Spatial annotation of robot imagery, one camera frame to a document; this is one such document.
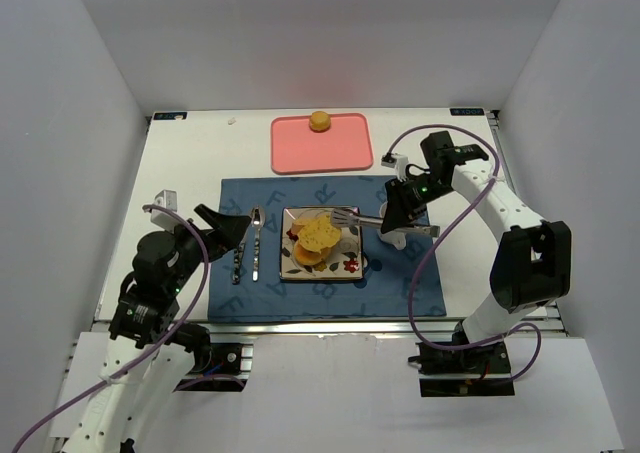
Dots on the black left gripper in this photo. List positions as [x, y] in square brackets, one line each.
[211, 231]

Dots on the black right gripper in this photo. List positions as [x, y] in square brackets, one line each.
[400, 202]

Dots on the metal kitchen tongs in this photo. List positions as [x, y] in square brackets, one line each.
[343, 218]

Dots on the seeded bread slice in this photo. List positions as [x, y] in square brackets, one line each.
[297, 225]

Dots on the orange glazed bagel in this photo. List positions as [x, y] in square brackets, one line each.
[310, 258]

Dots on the seeded bread sandwich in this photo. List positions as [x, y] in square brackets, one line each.
[319, 234]

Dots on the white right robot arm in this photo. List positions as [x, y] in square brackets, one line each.
[532, 266]

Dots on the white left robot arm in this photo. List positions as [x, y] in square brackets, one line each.
[150, 352]

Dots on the silver fork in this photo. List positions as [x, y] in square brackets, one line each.
[237, 264]

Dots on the silver table knife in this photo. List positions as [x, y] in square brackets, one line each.
[243, 242]

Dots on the white ceramic mug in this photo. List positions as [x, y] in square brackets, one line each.
[395, 239]

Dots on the silver spoon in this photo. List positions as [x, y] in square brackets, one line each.
[258, 221]

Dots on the blue letter-print placemat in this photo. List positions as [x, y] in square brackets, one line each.
[382, 291]

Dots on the square floral ceramic plate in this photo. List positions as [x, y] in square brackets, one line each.
[345, 263]

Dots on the pink plastic tray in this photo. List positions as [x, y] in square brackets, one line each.
[297, 149]

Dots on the small round bun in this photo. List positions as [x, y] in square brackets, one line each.
[319, 121]

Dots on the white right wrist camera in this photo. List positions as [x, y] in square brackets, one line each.
[394, 160]

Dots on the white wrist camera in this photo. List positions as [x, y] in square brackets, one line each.
[394, 160]
[164, 202]

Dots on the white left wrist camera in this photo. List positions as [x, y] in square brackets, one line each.
[164, 202]

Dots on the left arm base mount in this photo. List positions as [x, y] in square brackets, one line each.
[225, 367]

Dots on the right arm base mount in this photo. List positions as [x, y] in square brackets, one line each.
[481, 372]

